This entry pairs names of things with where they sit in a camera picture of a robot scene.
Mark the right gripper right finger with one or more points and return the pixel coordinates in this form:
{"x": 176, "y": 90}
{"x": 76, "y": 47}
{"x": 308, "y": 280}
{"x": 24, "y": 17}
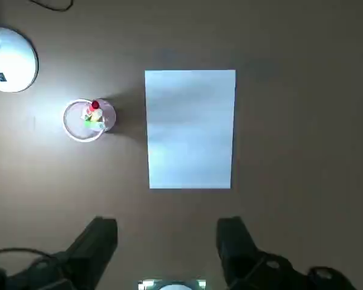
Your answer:
{"x": 239, "y": 253}

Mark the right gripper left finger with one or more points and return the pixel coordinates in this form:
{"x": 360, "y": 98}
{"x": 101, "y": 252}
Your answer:
{"x": 87, "y": 253}

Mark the white desk lamp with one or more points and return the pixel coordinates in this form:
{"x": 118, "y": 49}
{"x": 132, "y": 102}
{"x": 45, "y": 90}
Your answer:
{"x": 12, "y": 60}

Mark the translucent pink pen cup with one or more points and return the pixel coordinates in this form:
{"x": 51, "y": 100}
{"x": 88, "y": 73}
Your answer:
{"x": 74, "y": 127}

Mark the green marker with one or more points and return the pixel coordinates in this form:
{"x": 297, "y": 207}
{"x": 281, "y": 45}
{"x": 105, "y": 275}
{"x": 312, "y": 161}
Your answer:
{"x": 92, "y": 123}

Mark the white paper sheet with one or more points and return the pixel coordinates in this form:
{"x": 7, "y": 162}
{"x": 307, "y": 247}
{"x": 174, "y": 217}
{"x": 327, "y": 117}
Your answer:
{"x": 190, "y": 130}

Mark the red marker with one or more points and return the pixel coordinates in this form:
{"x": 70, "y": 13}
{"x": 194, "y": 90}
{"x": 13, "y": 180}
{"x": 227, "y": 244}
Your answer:
{"x": 95, "y": 105}

